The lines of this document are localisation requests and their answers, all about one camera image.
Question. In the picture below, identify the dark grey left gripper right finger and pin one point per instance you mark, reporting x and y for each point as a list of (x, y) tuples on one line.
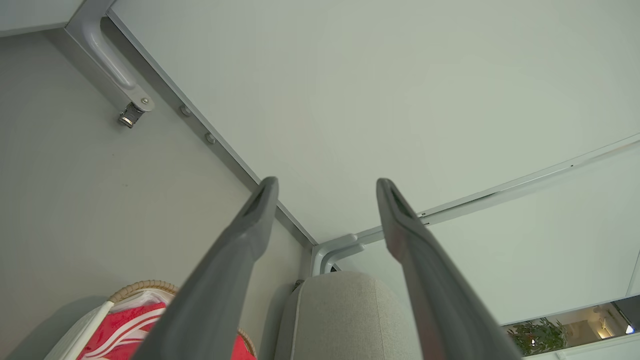
[(440, 310)]

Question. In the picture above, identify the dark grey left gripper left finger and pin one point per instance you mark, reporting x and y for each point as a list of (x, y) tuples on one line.
[(215, 290)]

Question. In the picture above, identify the red santa hat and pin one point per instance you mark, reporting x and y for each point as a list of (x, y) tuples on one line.
[(115, 335)]

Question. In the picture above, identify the wicker laundry basket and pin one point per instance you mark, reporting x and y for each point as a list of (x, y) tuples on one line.
[(142, 287)]

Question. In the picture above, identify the green potted plant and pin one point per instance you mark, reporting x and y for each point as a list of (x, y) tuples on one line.
[(537, 337)]

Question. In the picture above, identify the small black caster wheel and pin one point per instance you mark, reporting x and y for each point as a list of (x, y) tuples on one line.
[(130, 116)]

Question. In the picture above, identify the grey partition corner post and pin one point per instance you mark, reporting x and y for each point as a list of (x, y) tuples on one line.
[(330, 252)]

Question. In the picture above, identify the grey partition bottom rail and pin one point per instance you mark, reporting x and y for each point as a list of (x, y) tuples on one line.
[(525, 185), (200, 125)]

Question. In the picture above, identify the grey partition foot bracket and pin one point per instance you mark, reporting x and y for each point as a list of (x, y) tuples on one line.
[(107, 55)]

